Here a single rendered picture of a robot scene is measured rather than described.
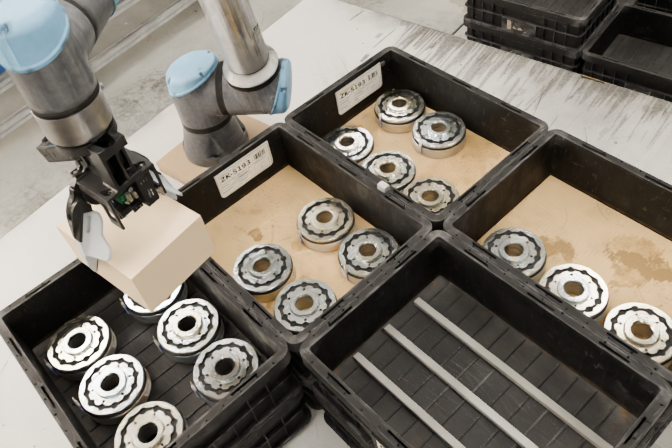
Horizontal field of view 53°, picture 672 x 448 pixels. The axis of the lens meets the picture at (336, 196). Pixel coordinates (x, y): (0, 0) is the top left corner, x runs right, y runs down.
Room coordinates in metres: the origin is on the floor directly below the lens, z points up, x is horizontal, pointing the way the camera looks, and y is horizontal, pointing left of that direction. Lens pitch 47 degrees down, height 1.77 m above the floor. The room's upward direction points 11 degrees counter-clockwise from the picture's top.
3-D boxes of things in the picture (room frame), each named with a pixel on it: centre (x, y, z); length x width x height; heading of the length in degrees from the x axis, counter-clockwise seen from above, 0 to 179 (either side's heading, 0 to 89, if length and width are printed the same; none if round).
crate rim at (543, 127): (0.92, -0.16, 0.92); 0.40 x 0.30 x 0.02; 34
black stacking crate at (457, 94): (0.92, -0.16, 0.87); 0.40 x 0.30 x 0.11; 34
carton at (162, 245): (0.63, 0.28, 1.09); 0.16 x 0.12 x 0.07; 43
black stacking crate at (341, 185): (0.76, 0.09, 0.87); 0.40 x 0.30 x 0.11; 34
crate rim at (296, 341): (0.76, 0.09, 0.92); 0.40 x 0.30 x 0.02; 34
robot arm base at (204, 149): (1.21, 0.25, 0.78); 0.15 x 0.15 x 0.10
